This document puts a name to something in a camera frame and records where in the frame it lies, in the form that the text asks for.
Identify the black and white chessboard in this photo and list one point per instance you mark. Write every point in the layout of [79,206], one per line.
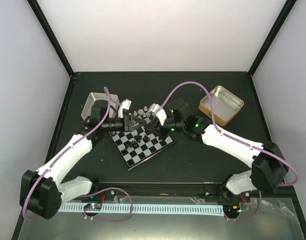
[138,146]

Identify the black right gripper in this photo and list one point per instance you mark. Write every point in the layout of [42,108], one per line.
[162,131]

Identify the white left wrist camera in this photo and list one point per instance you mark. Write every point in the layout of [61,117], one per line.
[124,106]

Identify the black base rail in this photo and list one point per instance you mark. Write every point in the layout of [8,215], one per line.
[212,192]

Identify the black frame post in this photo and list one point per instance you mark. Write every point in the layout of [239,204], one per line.
[37,10]
[276,27]

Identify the black frame post right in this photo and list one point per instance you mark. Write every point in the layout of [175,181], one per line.
[276,27]

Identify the black frame post left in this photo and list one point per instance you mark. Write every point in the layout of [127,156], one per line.
[37,10]

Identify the gold metal tin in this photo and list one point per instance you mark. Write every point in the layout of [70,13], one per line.
[223,103]

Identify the white slotted cable duct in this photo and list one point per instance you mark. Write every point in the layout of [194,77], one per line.
[125,208]

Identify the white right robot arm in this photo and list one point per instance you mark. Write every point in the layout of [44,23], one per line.
[265,173]

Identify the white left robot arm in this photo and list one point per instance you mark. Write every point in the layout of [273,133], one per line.
[43,191]

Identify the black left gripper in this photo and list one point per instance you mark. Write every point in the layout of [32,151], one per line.
[128,122]

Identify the pink metal tin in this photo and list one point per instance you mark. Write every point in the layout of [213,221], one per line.
[100,100]

